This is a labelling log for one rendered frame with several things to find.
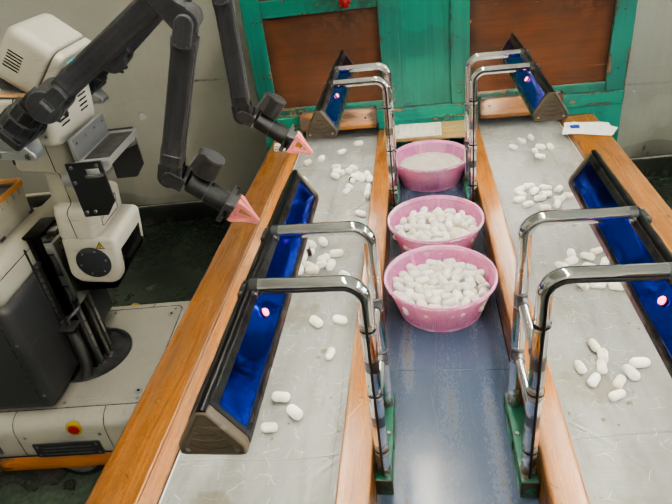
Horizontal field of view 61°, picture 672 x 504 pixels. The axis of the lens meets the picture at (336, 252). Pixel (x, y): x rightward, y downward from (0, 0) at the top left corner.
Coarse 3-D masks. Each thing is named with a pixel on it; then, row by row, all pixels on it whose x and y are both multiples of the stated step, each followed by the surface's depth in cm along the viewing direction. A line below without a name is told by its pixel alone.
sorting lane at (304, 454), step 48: (336, 144) 222; (336, 192) 186; (336, 240) 160; (288, 336) 128; (336, 336) 126; (288, 384) 115; (336, 384) 113; (288, 432) 104; (336, 432) 103; (192, 480) 98; (240, 480) 97; (288, 480) 96; (336, 480) 95
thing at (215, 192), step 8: (216, 184) 147; (208, 192) 145; (216, 192) 146; (224, 192) 147; (232, 192) 148; (208, 200) 146; (216, 200) 146; (224, 200) 146; (216, 208) 148; (224, 208) 144
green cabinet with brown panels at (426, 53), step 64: (256, 0) 203; (320, 0) 201; (384, 0) 199; (448, 0) 197; (512, 0) 196; (576, 0) 194; (256, 64) 215; (320, 64) 214; (448, 64) 209; (576, 64) 205
